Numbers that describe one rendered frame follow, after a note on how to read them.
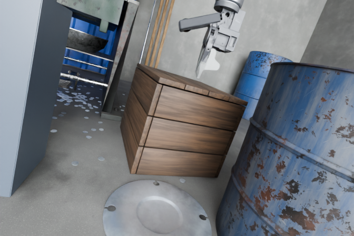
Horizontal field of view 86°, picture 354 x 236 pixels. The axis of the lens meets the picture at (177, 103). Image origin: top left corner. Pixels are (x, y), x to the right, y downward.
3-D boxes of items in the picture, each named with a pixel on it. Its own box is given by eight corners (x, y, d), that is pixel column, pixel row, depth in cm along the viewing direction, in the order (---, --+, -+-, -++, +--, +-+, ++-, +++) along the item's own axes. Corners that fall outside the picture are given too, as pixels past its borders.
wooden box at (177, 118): (217, 178, 81) (248, 101, 74) (130, 174, 65) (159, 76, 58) (182, 135, 116) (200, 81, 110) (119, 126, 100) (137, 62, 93)
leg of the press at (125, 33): (120, 121, 108) (167, -51, 90) (99, 118, 103) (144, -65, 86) (114, 87, 190) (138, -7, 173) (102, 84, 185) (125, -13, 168)
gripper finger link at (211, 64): (214, 84, 54) (226, 52, 52) (195, 77, 53) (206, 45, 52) (212, 82, 57) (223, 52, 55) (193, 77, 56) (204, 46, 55)
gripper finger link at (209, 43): (206, 62, 51) (218, 30, 50) (201, 60, 51) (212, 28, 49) (204, 62, 56) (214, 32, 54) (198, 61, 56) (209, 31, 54)
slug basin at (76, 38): (105, 58, 109) (109, 40, 107) (34, 37, 95) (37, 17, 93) (105, 54, 139) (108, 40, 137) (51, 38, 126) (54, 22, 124)
